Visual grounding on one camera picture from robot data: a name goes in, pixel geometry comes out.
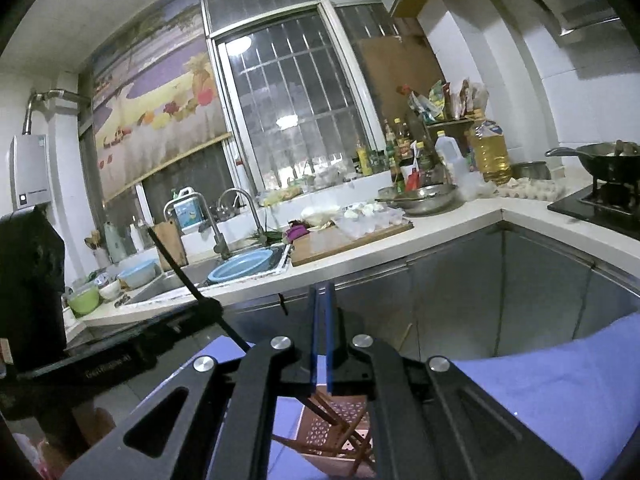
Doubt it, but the dark wooden chopstick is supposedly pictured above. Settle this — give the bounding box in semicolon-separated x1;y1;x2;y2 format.
146;226;252;352
295;392;346;428

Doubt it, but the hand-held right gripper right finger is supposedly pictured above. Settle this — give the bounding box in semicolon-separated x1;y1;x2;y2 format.
325;282;583;480

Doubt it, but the fruit print window blind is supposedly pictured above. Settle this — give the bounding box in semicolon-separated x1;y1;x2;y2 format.
91;0;233;203

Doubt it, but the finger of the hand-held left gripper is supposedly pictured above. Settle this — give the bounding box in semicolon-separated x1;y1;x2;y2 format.
130;302;223;361

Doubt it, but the pile of snack bags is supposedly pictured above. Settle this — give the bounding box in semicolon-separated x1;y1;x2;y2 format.
399;79;490;123

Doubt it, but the barred kitchen window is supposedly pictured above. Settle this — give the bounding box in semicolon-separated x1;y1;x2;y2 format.
209;0;402;197

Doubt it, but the egg tray with eggs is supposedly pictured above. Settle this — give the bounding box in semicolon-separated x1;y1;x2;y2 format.
494;179;567;202

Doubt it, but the short chrome faucet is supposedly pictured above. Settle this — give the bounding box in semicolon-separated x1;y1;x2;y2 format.
164;191;230;257

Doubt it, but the steel mixing bowl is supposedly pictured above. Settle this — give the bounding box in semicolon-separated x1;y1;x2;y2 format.
376;184;459;217

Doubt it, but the blue label detergent bottle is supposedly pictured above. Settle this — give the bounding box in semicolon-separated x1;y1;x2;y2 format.
172;186;204;227

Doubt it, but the white plastic jug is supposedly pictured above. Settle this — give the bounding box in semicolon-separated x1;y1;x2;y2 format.
434;131;469;187

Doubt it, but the white water heater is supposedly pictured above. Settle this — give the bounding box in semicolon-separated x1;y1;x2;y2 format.
9;134;52;211

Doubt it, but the bundle of wooden chopsticks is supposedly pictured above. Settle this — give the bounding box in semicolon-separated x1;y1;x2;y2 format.
272;392;376;478

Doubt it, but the green plastic bowl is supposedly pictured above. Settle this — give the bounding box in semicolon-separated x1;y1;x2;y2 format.
66;284;102;317

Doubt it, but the blue printed tablecloth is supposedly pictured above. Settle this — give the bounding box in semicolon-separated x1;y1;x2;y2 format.
190;310;640;480

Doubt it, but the clear plastic egg box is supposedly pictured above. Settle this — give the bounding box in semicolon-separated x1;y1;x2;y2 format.
334;204;404;239

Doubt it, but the blue lidded food container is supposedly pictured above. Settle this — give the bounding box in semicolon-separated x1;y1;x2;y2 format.
116;258;162;289

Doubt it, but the metal exhaust pipe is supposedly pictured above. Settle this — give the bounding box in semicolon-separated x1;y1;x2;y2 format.
22;89;82;137

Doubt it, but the flat wooden cutting board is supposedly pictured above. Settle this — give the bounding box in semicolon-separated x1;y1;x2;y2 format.
290;219;416;267

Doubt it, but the blue plastic basin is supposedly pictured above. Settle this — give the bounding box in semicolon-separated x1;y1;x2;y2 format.
206;250;274;284

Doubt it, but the row of sauce bottles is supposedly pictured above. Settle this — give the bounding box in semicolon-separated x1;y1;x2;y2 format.
354;119;437;192

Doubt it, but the small steel pot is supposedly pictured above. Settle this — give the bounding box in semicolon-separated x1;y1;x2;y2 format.
511;161;552;182

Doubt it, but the pink plastic utensil basket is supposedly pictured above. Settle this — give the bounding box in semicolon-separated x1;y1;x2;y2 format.
297;395;376;478

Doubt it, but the large cooking oil bottle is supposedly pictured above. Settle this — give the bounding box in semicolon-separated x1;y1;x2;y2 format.
469;109;514;187

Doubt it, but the black wok with handle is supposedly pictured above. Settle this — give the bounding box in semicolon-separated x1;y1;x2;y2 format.
544;139;640;177

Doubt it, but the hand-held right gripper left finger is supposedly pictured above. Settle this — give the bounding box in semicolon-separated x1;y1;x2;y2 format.
60;285;321;480

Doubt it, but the upright wooden cutting board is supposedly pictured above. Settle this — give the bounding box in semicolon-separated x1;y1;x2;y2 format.
151;220;189;272

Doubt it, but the black gas stove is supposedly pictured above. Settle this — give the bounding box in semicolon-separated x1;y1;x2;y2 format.
546;179;640;237

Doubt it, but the steel kitchen cabinet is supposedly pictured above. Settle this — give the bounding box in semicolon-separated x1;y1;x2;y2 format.
85;220;640;361

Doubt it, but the tall chrome faucet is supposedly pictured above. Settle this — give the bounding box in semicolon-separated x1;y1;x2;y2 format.
217;187;267;256

